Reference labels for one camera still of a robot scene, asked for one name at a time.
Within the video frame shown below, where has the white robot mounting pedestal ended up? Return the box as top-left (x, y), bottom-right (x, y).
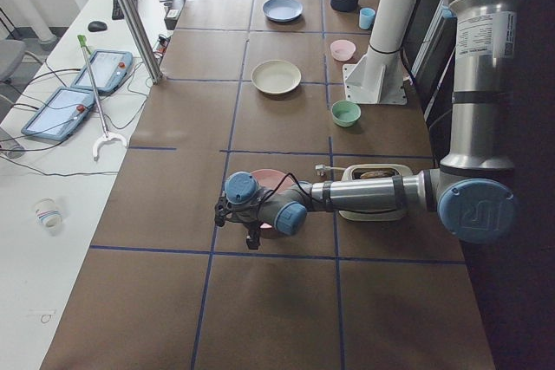
top-left (343, 0), bottom-right (416, 105)

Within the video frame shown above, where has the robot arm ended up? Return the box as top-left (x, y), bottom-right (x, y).
top-left (214, 0), bottom-right (524, 250)

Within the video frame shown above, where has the green bowl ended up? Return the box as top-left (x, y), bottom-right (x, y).
top-left (330, 101), bottom-right (362, 127)

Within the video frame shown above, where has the near teach pendant tablet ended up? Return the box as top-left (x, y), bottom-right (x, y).
top-left (21, 88), bottom-right (95, 142)

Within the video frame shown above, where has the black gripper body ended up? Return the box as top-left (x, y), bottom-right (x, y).
top-left (214, 196), bottom-right (262, 236)

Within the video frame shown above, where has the blue plate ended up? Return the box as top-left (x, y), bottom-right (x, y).
top-left (262, 0), bottom-right (304, 23)

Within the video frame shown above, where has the cream plate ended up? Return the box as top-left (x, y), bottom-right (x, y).
top-left (251, 60), bottom-right (301, 95)

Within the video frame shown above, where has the teach pendant tablet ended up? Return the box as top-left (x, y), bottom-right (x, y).
top-left (21, 88), bottom-right (95, 142)
top-left (85, 49), bottom-right (133, 96)

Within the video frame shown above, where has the far teach pendant tablet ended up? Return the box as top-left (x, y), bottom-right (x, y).
top-left (85, 49), bottom-right (133, 96)

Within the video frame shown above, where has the pink bowl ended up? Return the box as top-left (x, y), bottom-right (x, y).
top-left (330, 39), bottom-right (356, 62)

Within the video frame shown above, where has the pink plate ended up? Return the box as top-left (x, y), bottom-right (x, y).
top-left (251, 168), bottom-right (292, 232)

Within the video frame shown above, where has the black box on desk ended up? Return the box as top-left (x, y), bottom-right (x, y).
top-left (164, 0), bottom-right (186, 30)

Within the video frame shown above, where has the cream toaster with bread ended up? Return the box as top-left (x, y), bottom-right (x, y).
top-left (339, 164), bottom-right (413, 222)

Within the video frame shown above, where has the reacher grabber stick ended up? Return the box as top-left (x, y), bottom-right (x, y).
top-left (77, 35), bottom-right (128, 161)

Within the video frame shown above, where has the paper cup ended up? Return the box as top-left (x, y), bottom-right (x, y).
top-left (33, 198), bottom-right (62, 236)

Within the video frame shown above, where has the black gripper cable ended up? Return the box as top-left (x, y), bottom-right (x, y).
top-left (255, 172), bottom-right (335, 215)

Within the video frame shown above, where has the white toaster plug cable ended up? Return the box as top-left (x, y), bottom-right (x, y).
top-left (313, 163), bottom-right (346, 178)

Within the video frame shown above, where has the black computer mouse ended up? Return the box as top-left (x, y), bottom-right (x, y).
top-left (88, 21), bottom-right (108, 33)

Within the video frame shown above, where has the light blue cup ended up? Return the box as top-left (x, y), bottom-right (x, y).
top-left (358, 7), bottom-right (375, 30)

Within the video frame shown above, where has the aluminium frame post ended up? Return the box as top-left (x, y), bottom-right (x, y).
top-left (118, 0), bottom-right (163, 85)

